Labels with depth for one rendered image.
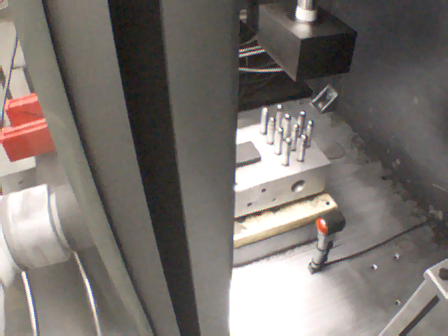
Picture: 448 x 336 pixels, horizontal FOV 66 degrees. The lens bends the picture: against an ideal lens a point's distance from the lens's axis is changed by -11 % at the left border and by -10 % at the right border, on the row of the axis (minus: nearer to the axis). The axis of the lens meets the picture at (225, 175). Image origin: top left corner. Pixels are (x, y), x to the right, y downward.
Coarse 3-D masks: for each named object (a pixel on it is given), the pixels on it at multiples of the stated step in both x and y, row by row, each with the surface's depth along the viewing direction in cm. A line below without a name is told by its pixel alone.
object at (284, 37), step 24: (312, 0) 32; (264, 24) 37; (288, 24) 33; (312, 24) 33; (336, 24) 34; (264, 48) 38; (288, 48) 34; (312, 48) 32; (336, 48) 33; (288, 72) 35; (312, 72) 34; (336, 72) 35
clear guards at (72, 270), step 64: (0, 0) 3; (0, 64) 3; (0, 128) 2; (64, 128) 6; (0, 192) 2; (64, 192) 4; (0, 256) 2; (64, 256) 3; (0, 320) 2; (64, 320) 3; (128, 320) 7
